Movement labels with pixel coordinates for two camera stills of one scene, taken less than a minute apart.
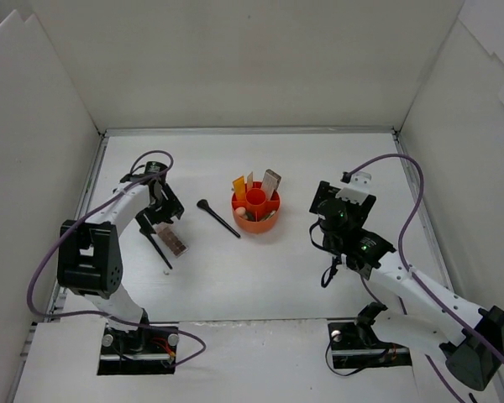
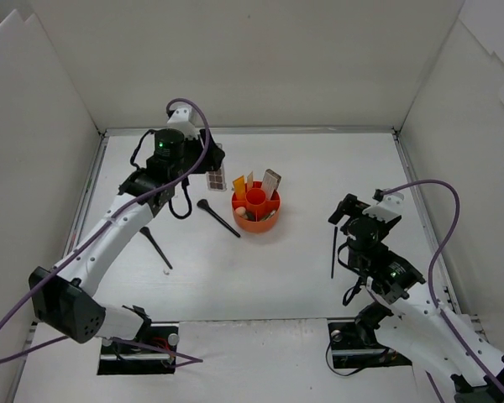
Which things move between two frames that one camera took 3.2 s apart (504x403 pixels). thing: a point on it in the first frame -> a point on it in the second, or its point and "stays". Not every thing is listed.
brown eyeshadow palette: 166,232 -> 216,179
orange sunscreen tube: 239,187 stays
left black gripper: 164,211 -> 212,155
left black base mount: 146,350 stays
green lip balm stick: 273,211 stays
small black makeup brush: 160,249 stays
